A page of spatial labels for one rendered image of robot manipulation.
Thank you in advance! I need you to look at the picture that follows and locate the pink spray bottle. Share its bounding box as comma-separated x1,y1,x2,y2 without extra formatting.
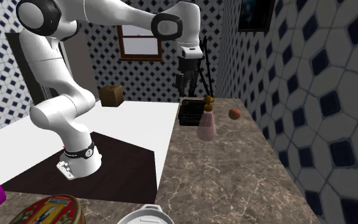
196,95,217,142

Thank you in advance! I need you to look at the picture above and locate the dark brown robot stand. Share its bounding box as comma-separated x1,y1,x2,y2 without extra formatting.
1,131,158,204

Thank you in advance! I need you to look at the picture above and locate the black tripod stand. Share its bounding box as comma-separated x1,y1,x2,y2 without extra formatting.
196,35,216,98

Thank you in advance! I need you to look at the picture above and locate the white pot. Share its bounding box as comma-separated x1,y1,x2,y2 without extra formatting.
116,204,176,224

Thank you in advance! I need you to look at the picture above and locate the black basket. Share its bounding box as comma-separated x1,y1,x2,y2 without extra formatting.
177,99,208,127

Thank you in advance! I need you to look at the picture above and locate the red apple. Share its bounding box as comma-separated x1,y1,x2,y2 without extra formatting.
228,107,242,121

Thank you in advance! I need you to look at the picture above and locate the red printed tin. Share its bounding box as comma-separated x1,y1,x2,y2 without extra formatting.
9,193,85,224

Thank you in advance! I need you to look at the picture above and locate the wooden framed window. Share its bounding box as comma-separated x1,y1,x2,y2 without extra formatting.
117,24,164,62

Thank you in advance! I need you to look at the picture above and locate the brown cardboard box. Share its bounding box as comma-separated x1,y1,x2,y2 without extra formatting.
99,85,125,108

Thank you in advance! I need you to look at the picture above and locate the dark framed wall picture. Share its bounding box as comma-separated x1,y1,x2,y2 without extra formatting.
237,0,276,33

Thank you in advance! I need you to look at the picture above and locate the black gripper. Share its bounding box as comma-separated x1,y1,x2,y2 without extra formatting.
175,57,200,97

